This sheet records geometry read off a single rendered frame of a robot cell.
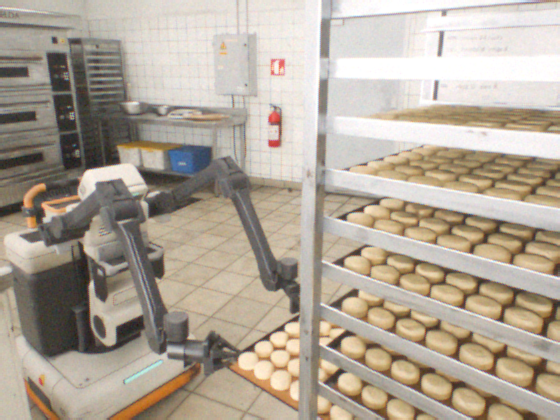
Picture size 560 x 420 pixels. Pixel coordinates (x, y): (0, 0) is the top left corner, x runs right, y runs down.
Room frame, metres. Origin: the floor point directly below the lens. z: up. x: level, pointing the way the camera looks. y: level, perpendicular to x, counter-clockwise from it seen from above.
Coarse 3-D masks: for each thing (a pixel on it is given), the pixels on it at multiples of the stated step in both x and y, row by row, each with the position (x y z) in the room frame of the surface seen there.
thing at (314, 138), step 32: (320, 0) 0.74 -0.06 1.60; (320, 32) 0.74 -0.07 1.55; (320, 64) 0.75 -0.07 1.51; (320, 96) 0.75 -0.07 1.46; (320, 128) 0.75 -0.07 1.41; (320, 160) 0.75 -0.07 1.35; (320, 192) 0.75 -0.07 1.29; (320, 224) 0.76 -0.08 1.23; (320, 256) 0.76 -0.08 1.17; (320, 288) 0.76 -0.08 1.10; (320, 320) 0.76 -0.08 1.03
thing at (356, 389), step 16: (336, 384) 0.79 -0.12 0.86; (352, 384) 0.77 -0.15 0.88; (368, 384) 0.79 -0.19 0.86; (352, 400) 0.74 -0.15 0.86; (368, 400) 0.72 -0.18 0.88; (384, 400) 0.72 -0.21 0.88; (400, 400) 0.72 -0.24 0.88; (384, 416) 0.70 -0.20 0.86; (400, 416) 0.68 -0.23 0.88; (416, 416) 0.70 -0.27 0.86; (432, 416) 0.68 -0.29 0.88
